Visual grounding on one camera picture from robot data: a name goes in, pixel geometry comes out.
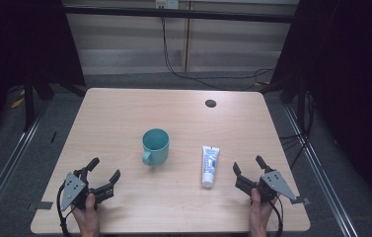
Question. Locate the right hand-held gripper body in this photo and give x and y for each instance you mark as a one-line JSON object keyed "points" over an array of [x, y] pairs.
{"points": [[270, 186]]}

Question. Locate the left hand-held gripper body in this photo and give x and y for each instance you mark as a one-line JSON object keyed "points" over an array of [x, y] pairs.
{"points": [[73, 190]]}

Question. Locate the person's left hand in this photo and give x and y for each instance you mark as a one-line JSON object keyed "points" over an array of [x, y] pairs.
{"points": [[87, 217]]}

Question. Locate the person's right hand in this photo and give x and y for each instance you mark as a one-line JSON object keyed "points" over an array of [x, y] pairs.
{"points": [[259, 215]]}

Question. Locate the white toothpaste tube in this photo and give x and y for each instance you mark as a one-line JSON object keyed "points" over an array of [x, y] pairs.
{"points": [[209, 166]]}

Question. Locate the teal mug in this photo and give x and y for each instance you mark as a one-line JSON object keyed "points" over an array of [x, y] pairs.
{"points": [[155, 146]]}

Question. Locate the black metal stand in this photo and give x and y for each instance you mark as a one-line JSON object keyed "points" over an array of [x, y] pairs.
{"points": [[29, 102]]}

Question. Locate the black curtain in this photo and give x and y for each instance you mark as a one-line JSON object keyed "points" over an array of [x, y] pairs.
{"points": [[348, 85], [25, 46]]}

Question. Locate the black metal crossbar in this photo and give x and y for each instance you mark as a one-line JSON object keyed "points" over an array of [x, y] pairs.
{"points": [[180, 14]]}

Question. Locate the aluminium floor rail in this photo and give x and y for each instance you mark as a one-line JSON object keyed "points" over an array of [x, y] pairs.
{"points": [[321, 168], [6, 164]]}

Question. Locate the white wall socket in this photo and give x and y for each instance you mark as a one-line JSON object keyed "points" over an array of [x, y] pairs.
{"points": [[166, 3]]}

